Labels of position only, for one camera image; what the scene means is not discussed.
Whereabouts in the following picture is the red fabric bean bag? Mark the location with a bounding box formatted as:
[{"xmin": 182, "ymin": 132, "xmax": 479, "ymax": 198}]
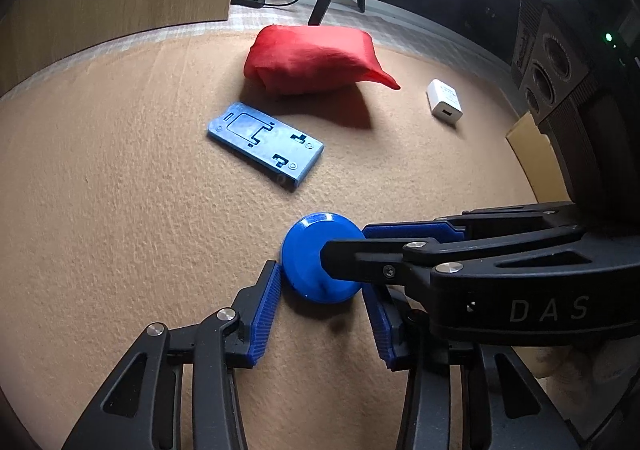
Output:
[{"xmin": 243, "ymin": 24, "xmax": 402, "ymax": 97}]

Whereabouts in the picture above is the cardboard box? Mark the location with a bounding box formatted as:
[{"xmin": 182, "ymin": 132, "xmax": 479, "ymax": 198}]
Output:
[{"xmin": 505, "ymin": 111, "xmax": 576, "ymax": 206}]

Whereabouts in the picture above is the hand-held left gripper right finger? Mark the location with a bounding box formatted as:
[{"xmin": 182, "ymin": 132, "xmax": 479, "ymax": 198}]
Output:
[{"xmin": 361, "ymin": 285, "xmax": 573, "ymax": 450}]

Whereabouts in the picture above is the blue round disc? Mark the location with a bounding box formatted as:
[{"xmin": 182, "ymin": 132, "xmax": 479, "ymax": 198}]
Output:
[{"xmin": 281, "ymin": 213, "xmax": 366, "ymax": 303}]

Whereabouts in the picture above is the grey checkered cloth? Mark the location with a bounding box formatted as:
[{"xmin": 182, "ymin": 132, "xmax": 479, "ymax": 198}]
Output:
[{"xmin": 0, "ymin": 5, "xmax": 521, "ymax": 101}]

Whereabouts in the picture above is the blue plastic phone stand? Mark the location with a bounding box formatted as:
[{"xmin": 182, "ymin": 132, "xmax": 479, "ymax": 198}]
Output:
[{"xmin": 206, "ymin": 102, "xmax": 325, "ymax": 189}]

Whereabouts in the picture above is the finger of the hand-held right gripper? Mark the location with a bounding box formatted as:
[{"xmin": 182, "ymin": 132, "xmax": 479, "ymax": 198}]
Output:
[
  {"xmin": 319, "ymin": 224, "xmax": 587, "ymax": 307},
  {"xmin": 361, "ymin": 201, "xmax": 582, "ymax": 241}
]

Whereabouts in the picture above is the white textured cloth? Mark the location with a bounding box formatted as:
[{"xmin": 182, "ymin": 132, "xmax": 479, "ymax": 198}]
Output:
[{"xmin": 575, "ymin": 347, "xmax": 640, "ymax": 383}]

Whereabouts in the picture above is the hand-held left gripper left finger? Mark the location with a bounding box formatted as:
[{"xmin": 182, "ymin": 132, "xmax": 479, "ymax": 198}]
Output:
[{"xmin": 62, "ymin": 260, "xmax": 283, "ymax": 450}]

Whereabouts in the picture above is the white charger adapter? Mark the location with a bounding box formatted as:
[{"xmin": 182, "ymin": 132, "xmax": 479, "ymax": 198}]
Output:
[{"xmin": 426, "ymin": 78, "xmax": 463, "ymax": 126}]

